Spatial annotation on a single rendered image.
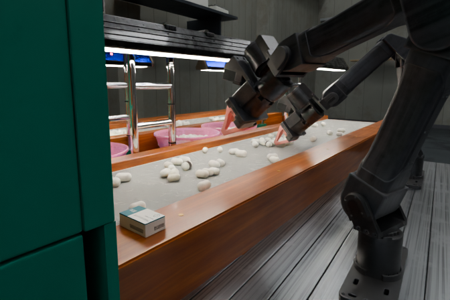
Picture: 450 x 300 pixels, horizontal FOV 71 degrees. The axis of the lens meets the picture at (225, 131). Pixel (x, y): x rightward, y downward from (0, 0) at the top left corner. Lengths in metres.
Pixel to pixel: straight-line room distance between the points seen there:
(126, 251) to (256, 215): 0.26
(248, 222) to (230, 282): 0.11
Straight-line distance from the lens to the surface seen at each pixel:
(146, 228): 0.45
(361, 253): 0.56
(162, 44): 0.78
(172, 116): 1.05
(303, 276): 0.55
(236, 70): 0.69
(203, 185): 0.67
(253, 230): 0.61
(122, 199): 0.67
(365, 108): 8.26
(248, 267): 0.56
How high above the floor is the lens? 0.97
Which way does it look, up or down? 9 degrees down
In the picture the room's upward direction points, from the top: straight up
